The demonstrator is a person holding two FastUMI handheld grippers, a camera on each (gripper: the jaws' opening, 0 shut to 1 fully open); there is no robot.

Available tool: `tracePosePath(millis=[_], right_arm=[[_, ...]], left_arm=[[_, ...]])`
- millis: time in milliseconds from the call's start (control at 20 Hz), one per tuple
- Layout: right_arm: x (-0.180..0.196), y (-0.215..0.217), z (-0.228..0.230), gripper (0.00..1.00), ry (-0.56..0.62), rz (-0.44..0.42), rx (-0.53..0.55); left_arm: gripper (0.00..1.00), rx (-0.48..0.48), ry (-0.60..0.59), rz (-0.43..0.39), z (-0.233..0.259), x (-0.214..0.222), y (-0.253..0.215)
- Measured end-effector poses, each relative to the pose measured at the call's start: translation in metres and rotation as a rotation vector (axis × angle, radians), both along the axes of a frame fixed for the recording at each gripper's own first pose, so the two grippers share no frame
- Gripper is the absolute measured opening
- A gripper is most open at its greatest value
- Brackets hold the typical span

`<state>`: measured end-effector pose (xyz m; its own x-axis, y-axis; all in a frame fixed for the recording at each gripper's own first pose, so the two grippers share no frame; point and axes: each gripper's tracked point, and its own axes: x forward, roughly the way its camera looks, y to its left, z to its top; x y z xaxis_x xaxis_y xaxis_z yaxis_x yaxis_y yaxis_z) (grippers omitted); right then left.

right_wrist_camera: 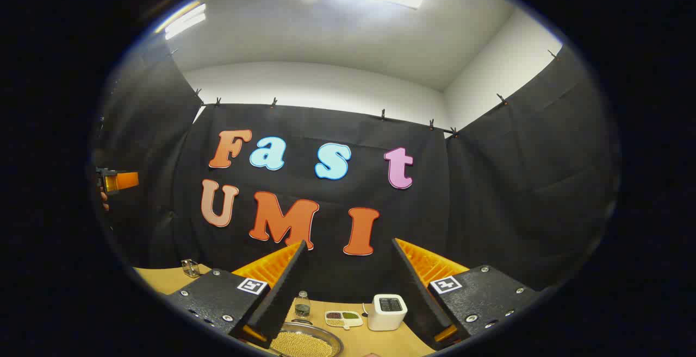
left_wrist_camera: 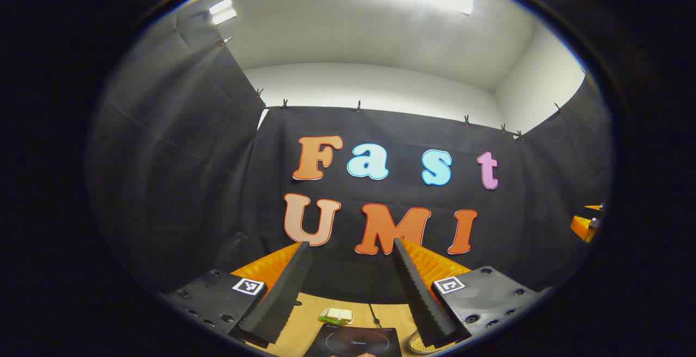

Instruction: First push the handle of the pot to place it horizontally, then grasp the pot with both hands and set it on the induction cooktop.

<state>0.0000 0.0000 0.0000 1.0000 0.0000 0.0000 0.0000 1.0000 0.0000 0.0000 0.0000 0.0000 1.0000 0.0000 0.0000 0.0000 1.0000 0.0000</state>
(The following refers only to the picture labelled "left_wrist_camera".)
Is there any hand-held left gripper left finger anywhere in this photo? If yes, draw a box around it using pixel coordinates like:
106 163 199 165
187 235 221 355
162 241 314 349

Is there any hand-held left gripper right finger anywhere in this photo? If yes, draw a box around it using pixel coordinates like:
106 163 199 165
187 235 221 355
393 237 552 348

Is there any stainless steel pot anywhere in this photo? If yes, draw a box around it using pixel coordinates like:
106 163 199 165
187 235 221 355
407 329 444 354

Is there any black induction cooktop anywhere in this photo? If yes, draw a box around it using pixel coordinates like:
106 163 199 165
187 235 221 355
304 323 403 357

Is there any sandwich with lettuce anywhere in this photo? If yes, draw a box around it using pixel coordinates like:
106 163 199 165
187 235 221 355
320 308 355 326

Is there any row of black clips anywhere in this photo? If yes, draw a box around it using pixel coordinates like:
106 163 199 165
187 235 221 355
220 36 563 140

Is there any small ceiling light panel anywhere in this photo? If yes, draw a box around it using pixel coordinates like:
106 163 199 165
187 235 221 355
209 0 238 25

